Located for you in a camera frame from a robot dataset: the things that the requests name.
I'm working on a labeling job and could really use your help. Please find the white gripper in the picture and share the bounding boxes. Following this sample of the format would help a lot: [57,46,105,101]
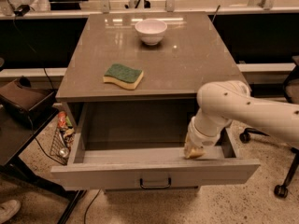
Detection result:
[184,118,221,159]

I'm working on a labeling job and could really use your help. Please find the grey top drawer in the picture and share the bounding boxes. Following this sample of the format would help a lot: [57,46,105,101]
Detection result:
[51,100,260,190]

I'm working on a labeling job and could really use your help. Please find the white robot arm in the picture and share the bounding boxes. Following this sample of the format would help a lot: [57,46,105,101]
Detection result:
[184,80,299,159]

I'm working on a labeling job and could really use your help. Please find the grey drawer cabinet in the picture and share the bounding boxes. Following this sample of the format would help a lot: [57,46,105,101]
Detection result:
[55,11,252,194]

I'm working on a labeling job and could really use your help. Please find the green yellow sponge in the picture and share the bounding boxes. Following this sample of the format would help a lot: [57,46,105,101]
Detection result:
[103,63,144,90]

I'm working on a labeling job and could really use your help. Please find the black office chair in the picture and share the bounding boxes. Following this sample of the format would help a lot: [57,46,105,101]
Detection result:
[239,55,299,200]

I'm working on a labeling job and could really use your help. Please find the white ceramic bowl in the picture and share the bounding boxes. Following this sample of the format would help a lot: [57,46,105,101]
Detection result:
[135,19,167,46]

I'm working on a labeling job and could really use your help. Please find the snack bag in basket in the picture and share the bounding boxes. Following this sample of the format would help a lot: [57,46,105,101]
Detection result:
[57,111,75,147]

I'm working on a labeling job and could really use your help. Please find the dark brown box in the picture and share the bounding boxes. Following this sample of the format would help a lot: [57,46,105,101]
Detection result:
[0,77,55,127]

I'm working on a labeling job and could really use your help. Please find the dark side table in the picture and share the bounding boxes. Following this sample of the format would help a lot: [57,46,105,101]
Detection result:
[0,107,86,224]

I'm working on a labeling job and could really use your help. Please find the white shoe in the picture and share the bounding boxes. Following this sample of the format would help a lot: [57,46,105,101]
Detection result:
[0,200,21,224]

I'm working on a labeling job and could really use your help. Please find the black power adapter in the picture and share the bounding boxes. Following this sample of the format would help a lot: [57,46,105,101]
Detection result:
[14,5,30,17]

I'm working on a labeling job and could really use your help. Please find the black floor cable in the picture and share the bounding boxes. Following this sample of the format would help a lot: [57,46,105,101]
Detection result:
[83,189,103,224]

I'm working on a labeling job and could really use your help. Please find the black wire basket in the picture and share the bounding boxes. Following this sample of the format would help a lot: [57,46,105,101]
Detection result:
[49,121,74,166]

